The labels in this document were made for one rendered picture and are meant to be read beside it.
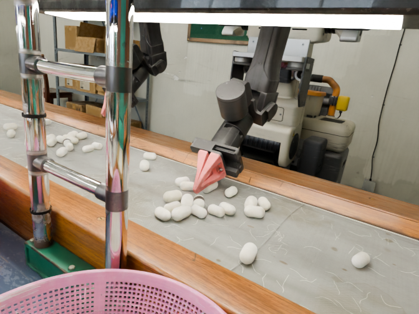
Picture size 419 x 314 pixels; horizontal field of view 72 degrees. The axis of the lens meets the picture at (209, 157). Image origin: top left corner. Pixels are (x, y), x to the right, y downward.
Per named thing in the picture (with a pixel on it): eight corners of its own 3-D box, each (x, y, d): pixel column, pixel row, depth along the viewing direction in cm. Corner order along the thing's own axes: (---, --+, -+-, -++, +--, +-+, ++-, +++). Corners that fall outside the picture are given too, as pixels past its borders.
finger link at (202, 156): (212, 189, 49) (236, 149, 53) (179, 177, 52) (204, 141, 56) (220, 209, 54) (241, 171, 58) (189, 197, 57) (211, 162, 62)
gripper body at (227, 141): (235, 156, 52) (251, 128, 56) (189, 142, 57) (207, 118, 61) (240, 176, 57) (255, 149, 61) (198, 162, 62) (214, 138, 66)
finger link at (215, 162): (201, 185, 50) (225, 146, 54) (168, 174, 53) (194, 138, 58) (209, 205, 55) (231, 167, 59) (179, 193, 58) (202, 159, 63)
